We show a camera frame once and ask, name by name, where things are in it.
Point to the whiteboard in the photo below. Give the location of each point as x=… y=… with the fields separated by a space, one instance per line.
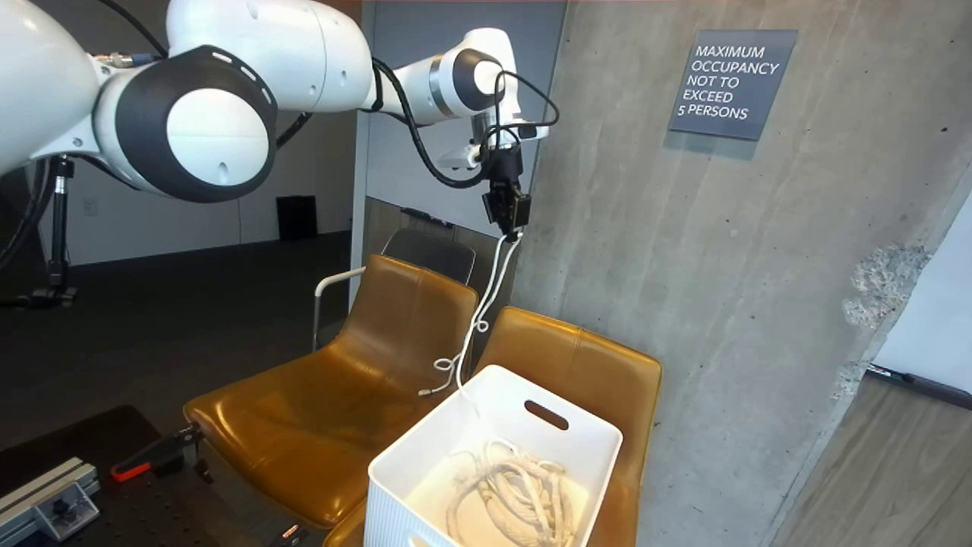
x=938 y=319

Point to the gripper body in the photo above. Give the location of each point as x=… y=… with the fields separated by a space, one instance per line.
x=503 y=169

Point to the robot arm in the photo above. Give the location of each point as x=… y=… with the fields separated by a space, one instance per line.
x=228 y=45

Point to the aluminium rail bracket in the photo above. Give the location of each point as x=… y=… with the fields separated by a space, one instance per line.
x=45 y=497

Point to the white laundry basket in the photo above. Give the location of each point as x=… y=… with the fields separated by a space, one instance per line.
x=456 y=425

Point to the dark chair with white armrest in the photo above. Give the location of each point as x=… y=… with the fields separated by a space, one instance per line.
x=429 y=251

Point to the brown leather chair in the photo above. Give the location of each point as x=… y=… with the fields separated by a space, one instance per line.
x=592 y=365
x=319 y=418

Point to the grey wall sign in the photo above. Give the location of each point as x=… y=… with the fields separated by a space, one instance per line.
x=733 y=83

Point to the black box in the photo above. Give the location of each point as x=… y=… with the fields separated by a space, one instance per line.
x=296 y=218

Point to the wall socket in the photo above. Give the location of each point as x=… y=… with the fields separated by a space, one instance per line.
x=90 y=207

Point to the small black device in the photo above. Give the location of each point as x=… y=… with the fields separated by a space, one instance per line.
x=288 y=533

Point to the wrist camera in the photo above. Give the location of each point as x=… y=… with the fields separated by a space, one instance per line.
x=533 y=132

